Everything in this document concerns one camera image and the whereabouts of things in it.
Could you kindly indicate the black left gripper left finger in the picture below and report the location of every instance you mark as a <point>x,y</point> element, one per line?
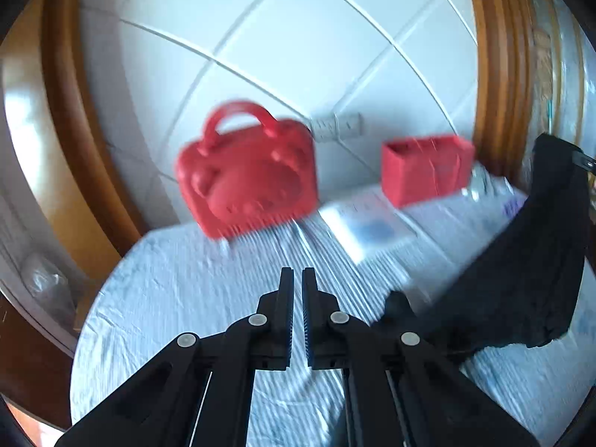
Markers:
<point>196,391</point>

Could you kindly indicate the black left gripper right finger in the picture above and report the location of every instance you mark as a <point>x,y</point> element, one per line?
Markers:
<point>399,391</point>

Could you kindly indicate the black t-shirt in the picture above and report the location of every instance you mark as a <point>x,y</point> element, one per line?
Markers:
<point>524,286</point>

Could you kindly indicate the clear plastic document pouch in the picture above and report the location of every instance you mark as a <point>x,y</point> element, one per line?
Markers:
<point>365,224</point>

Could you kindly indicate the red paper gift bag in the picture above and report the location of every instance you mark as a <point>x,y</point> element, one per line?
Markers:
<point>419,169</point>

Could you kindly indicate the red bear suitcase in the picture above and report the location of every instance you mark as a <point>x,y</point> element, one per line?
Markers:
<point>248,171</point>

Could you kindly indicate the white wall socket panel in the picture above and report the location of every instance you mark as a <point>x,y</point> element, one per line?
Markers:
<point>336,127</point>

